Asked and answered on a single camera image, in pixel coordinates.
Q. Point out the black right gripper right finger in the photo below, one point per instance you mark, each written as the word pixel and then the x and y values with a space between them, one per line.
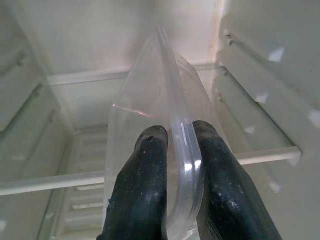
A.
pixel 230 190

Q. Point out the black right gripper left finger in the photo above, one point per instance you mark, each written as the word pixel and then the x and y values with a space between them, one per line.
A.
pixel 140 190

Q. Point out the clear plastic zip bag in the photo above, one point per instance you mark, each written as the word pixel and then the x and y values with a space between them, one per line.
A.
pixel 162 112

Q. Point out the glass fridge shelf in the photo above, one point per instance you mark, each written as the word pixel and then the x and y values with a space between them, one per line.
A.
pixel 75 180
pixel 155 75

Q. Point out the white fridge interior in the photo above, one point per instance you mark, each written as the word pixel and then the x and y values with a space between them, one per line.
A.
pixel 75 50

